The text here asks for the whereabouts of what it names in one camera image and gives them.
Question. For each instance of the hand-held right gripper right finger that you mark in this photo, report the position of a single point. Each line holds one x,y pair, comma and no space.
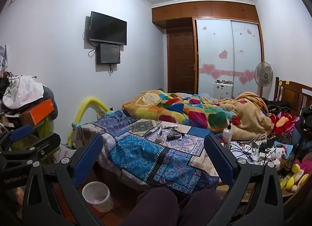
219,160

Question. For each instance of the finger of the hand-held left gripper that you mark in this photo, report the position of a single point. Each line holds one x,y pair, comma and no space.
22,133
48,140

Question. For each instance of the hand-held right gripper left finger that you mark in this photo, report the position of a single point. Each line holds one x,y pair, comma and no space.
87,160

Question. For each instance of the white patterned waste bin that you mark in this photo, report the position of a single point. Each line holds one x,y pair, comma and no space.
97,199

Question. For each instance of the black cylinder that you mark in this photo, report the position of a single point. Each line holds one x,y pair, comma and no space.
174,137

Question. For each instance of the white tape roll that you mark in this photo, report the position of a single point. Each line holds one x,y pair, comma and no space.
159,139

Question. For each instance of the green patterned bag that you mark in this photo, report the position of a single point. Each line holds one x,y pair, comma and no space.
46,126

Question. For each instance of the white plastic bag red print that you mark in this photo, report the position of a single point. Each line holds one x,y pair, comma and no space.
63,152

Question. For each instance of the white pump bottle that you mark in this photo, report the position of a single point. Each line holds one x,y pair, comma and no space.
227,135

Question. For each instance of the orange cardboard box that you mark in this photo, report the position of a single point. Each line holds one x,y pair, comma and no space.
40,112

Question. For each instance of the white power strip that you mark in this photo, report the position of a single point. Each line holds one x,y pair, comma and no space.
251,148

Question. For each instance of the white cloth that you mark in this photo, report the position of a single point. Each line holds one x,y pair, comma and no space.
24,89

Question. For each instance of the dark teal cloth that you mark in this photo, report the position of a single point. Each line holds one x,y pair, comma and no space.
51,94

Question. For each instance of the dark clothes pile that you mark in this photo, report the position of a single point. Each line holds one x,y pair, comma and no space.
4,87

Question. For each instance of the blue patchwork bedspread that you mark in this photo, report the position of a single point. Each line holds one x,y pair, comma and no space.
136,152

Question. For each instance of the person's right leg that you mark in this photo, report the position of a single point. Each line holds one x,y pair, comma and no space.
199,206

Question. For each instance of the person's leg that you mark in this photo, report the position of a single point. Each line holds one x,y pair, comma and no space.
199,206
153,206

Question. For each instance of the colourful heart pattern blanket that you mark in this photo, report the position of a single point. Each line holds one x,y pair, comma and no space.
195,111

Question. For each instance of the yellow foam tube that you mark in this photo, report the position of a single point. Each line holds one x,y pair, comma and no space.
91,100

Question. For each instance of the white and pink plush toy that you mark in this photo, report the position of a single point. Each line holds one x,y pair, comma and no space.
280,150

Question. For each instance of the white boxy appliance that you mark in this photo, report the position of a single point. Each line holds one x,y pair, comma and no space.
223,90

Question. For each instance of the red plush toy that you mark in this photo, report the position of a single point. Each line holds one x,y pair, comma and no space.
282,122

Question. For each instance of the yellow plush toy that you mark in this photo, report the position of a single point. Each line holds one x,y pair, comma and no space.
292,179

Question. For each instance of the crumpled grey plastic bag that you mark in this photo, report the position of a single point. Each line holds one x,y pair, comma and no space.
3,56

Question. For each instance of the person's left leg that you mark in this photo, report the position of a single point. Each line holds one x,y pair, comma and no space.
153,206

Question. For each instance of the standing electric fan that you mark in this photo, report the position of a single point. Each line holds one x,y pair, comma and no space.
263,73

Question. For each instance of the wooden bed headboard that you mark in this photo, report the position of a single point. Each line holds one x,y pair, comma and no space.
292,94

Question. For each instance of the brown wooden door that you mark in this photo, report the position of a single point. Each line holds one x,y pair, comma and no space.
181,65

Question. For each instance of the sliding wardrobe with pink hearts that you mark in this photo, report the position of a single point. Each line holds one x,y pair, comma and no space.
214,45

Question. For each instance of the wooden overhead cabinet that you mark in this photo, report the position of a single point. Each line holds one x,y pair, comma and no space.
207,10

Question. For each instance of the small black wall monitor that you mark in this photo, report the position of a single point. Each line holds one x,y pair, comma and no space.
108,54

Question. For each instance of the black wall television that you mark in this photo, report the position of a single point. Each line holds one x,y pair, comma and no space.
108,28

